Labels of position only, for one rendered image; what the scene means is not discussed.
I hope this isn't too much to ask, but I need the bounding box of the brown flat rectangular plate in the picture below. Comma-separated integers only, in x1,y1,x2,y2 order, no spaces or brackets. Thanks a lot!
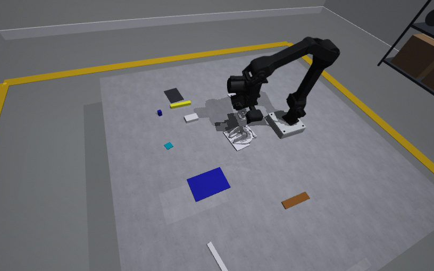
282,191,310,209

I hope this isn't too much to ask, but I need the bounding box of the yellow rectangular bar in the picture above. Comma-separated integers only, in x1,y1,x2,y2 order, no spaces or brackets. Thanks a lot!
170,100,191,109

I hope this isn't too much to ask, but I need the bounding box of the grey flat bar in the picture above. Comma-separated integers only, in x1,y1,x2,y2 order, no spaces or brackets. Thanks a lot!
207,242,228,271

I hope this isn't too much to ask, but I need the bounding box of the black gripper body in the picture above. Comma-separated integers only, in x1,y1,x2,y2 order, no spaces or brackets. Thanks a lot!
245,91,263,122

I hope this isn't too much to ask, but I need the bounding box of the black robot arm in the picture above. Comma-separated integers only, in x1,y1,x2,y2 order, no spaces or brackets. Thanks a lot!
227,37,340,125

